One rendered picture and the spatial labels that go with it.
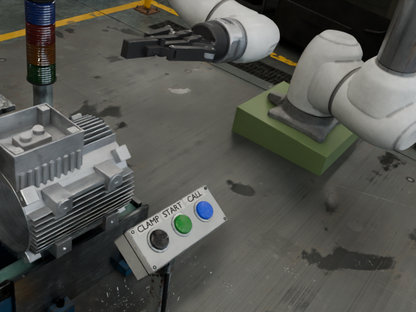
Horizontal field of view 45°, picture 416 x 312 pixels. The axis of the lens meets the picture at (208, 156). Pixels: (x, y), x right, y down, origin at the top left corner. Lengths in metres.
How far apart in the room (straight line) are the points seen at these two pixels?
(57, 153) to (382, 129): 0.80
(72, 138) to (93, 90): 0.84
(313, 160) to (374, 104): 0.25
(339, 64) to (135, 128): 0.59
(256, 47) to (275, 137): 0.43
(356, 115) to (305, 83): 0.18
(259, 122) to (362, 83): 0.33
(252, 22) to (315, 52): 0.35
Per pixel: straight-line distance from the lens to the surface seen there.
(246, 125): 1.48
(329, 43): 1.38
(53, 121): 0.86
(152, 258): 0.72
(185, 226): 0.76
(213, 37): 0.99
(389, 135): 1.29
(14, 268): 0.90
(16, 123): 0.85
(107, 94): 1.60
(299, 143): 1.41
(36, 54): 1.12
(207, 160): 1.36
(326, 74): 1.37
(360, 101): 1.30
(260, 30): 1.09
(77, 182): 0.82
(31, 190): 0.77
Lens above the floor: 1.59
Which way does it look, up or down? 35 degrees down
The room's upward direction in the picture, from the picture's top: 12 degrees clockwise
